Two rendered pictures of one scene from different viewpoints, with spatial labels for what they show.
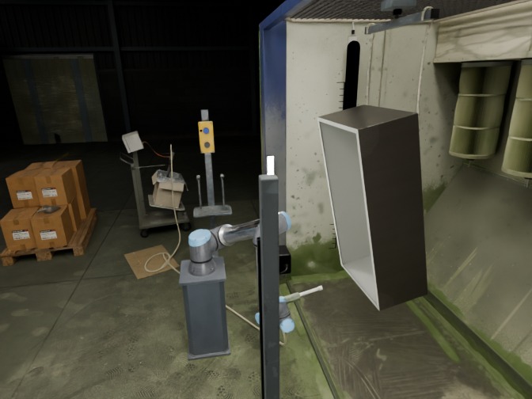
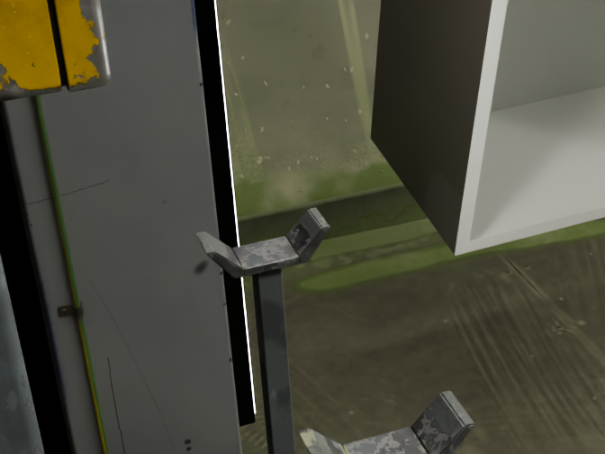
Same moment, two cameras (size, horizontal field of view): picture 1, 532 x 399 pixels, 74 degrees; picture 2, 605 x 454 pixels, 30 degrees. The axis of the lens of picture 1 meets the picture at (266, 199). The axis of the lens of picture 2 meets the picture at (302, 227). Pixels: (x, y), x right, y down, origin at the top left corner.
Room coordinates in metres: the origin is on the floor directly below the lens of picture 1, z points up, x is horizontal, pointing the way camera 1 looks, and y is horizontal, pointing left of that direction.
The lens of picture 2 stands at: (2.92, 0.97, 1.46)
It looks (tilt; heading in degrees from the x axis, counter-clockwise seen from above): 30 degrees down; 263
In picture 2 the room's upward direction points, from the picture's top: 4 degrees counter-clockwise
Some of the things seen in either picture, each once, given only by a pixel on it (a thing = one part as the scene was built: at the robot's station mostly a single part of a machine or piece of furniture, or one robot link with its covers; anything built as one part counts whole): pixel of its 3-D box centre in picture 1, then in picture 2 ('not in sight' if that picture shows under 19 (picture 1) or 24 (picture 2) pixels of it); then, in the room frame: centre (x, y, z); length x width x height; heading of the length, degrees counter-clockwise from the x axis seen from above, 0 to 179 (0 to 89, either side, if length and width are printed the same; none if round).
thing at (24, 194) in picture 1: (30, 188); not in sight; (4.02, 2.81, 0.69); 0.38 x 0.29 x 0.36; 11
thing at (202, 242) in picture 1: (201, 244); not in sight; (2.15, 0.45, 0.83); 0.17 x 0.15 x 0.18; 137
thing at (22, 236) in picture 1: (24, 228); not in sight; (3.64, 2.73, 0.33); 0.38 x 0.29 x 0.36; 18
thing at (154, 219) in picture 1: (155, 182); not in sight; (4.29, 1.41, 0.64); 0.73 x 0.50 x 1.27; 110
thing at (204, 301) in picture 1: (206, 307); not in sight; (2.14, 0.45, 0.32); 0.31 x 0.31 x 0.64; 10
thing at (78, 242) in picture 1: (56, 233); not in sight; (4.05, 2.66, 0.07); 1.20 x 0.80 x 0.14; 17
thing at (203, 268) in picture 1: (202, 262); not in sight; (2.14, 0.45, 0.69); 0.19 x 0.19 x 0.10
